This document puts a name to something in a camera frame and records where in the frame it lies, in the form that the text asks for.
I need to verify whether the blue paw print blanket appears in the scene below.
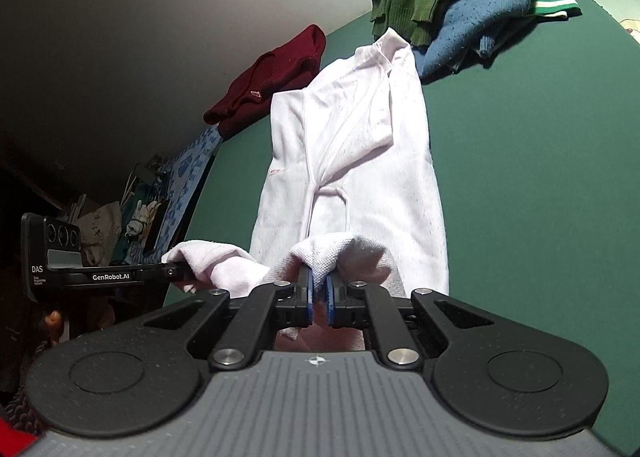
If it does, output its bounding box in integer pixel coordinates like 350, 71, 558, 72
150, 124, 223, 258

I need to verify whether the black flat device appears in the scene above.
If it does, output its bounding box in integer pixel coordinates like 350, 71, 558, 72
144, 200, 170, 258

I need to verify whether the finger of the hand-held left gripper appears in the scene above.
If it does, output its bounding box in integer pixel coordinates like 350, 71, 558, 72
169, 262, 201, 294

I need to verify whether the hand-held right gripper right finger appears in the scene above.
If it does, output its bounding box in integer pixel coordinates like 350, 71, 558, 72
324, 273, 496, 372

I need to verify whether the beige cloth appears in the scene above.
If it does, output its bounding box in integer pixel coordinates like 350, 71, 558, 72
75, 202, 123, 268

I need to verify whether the white polo shirt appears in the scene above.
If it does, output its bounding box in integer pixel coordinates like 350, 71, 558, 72
162, 28, 451, 353

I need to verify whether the maroon sweater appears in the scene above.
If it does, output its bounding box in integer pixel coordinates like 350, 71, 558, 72
204, 24, 327, 140

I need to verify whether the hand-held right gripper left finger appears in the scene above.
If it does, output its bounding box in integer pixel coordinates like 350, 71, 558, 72
142, 267, 316, 372

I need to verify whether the person's left hand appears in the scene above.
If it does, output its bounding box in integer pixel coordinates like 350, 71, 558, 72
45, 294, 118, 340

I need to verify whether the green cloth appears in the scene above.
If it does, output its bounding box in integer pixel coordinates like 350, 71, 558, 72
112, 187, 151, 265

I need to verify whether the white plush toy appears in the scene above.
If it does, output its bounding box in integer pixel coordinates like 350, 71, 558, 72
124, 200, 161, 238

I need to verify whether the blue sweater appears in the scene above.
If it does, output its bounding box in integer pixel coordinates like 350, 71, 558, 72
412, 0, 541, 84

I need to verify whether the person's red garment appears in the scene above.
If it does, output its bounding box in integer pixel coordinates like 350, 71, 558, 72
0, 417, 41, 457

